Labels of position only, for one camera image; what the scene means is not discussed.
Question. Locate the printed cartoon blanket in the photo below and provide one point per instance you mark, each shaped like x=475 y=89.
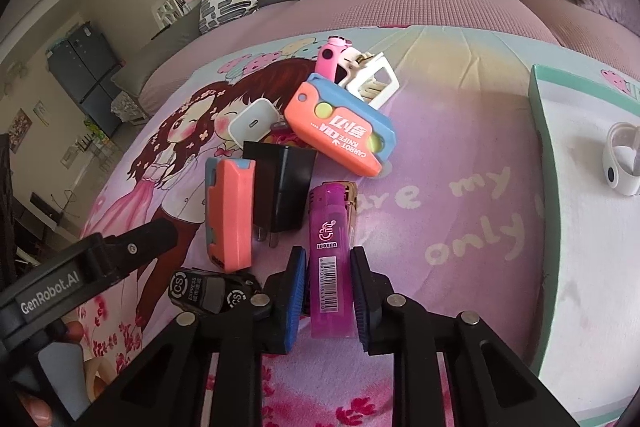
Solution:
x=440 y=187

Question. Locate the teal cardboard box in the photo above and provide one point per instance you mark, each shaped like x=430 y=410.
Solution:
x=580 y=257

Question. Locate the black cabinet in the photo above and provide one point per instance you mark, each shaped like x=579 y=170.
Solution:
x=85 y=72

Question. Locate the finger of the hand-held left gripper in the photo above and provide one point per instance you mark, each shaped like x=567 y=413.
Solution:
x=145 y=237

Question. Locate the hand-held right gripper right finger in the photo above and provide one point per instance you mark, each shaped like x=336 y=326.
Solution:
x=361 y=302

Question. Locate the white smartwatch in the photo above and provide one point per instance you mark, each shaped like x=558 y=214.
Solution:
x=622 y=159

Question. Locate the large orange blue utility knife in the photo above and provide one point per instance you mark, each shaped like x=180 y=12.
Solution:
x=340 y=127

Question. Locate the white usb charger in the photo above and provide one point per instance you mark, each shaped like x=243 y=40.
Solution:
x=250 y=119

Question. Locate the pink sofa cover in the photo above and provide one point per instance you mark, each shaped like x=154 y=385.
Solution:
x=390 y=2

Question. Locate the small orange blue utility knife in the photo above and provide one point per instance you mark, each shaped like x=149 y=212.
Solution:
x=231 y=217

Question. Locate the pink cartoon toy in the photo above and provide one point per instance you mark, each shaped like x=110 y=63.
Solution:
x=329 y=57

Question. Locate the white hair clip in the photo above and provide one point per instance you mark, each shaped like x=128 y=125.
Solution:
x=372 y=77

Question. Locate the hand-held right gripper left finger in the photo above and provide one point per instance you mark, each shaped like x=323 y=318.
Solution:
x=294 y=302

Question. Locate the purple lighter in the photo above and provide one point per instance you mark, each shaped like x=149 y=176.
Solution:
x=327 y=257

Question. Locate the black power adapter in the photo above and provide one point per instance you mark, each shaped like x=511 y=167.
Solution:
x=282 y=187

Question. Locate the black toy car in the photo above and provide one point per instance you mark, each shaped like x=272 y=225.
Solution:
x=212 y=292

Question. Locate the person's left hand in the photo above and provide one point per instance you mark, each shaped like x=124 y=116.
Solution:
x=35 y=409

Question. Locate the white magazine rack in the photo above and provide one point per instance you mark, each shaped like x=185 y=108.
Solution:
x=167 y=11

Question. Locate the wall picture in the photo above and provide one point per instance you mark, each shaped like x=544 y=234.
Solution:
x=20 y=128

